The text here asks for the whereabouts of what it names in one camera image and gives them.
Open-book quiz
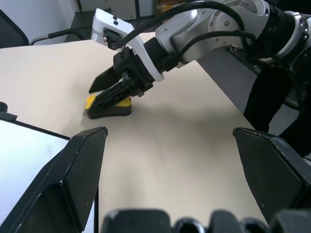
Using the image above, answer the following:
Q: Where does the black mesh chair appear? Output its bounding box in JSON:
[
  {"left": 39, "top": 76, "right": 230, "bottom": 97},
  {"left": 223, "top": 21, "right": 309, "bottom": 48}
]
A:
[{"left": 0, "top": 9, "right": 30, "bottom": 49}]

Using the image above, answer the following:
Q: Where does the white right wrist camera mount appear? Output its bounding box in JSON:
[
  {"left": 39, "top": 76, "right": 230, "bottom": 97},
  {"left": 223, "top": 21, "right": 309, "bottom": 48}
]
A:
[{"left": 91, "top": 8, "right": 165, "bottom": 83}]

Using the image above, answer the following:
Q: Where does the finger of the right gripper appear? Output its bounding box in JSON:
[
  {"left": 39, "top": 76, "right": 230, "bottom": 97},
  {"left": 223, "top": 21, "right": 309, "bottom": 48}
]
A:
[
  {"left": 90, "top": 80, "right": 134, "bottom": 115},
  {"left": 88, "top": 66, "right": 123, "bottom": 94}
]

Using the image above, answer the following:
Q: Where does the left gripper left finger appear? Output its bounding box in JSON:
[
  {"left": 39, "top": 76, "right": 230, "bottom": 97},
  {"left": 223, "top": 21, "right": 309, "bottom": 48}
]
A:
[{"left": 0, "top": 126, "right": 109, "bottom": 233}]

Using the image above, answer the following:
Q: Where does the black chair with armrest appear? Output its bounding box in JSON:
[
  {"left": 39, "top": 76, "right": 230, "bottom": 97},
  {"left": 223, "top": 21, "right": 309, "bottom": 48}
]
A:
[{"left": 30, "top": 10, "right": 98, "bottom": 46}]

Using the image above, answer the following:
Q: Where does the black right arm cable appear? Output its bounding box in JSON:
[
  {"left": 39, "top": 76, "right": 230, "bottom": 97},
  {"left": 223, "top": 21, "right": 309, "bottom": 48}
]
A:
[{"left": 106, "top": 0, "right": 259, "bottom": 64}]

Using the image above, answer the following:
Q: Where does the dark cabinet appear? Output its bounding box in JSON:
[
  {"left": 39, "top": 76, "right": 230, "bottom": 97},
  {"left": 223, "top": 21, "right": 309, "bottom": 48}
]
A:
[{"left": 74, "top": 0, "right": 156, "bottom": 23}]

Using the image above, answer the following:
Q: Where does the brown cardboard box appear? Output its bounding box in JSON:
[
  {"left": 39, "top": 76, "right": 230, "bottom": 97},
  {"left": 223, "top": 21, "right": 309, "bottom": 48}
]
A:
[{"left": 155, "top": 0, "right": 188, "bottom": 12}]

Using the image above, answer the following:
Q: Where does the black-framed whiteboard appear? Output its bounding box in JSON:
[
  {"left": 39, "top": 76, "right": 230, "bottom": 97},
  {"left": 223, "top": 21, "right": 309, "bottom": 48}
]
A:
[{"left": 0, "top": 102, "right": 100, "bottom": 233}]

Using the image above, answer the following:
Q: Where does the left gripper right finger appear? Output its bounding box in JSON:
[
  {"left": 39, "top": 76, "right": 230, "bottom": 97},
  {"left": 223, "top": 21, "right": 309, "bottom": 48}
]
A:
[{"left": 232, "top": 126, "right": 311, "bottom": 223}]

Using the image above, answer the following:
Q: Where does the yellow and black eraser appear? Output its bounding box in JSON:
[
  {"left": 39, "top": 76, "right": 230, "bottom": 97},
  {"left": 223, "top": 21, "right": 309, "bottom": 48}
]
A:
[{"left": 84, "top": 93, "right": 133, "bottom": 120}]

